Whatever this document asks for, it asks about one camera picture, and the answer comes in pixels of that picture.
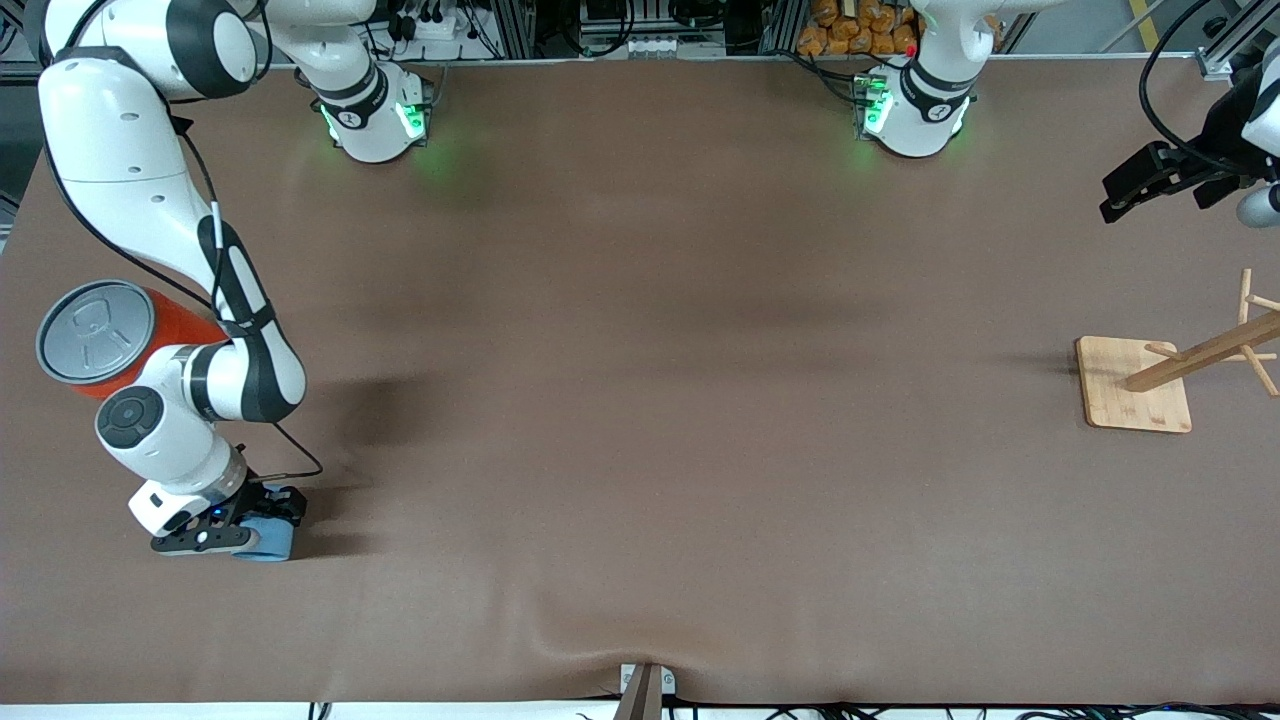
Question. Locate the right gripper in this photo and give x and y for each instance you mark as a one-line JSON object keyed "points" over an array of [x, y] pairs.
{"points": [[262, 499]]}

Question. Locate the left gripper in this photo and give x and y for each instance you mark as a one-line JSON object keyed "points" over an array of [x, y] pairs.
{"points": [[1216, 134]]}

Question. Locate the light blue cup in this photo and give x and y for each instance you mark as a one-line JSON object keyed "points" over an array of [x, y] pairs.
{"points": [[270, 545]]}

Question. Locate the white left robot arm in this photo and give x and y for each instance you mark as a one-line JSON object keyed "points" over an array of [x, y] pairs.
{"points": [[925, 110]]}

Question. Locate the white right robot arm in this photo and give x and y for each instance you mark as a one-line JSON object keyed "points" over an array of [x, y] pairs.
{"points": [[110, 120]]}

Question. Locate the wooden mug tree stand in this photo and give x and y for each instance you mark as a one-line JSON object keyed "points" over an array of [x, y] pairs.
{"points": [[1130, 400]]}

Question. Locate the orange can with silver lid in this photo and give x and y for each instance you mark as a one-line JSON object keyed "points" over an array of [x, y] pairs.
{"points": [[90, 330]]}

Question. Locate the bag of orange snacks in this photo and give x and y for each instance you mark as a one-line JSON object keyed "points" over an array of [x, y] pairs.
{"points": [[850, 30]]}

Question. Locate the brown table cover mat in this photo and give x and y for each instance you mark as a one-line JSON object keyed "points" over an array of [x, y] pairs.
{"points": [[640, 400]]}

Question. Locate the white power strip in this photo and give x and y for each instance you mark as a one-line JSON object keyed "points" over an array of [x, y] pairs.
{"points": [[430, 25]]}

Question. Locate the aluminium frame profile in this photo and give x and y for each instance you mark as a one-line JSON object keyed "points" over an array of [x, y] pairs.
{"points": [[1225, 55], [15, 70], [520, 30]]}

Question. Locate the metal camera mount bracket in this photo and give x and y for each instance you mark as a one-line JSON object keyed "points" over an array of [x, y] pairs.
{"points": [[645, 690]]}

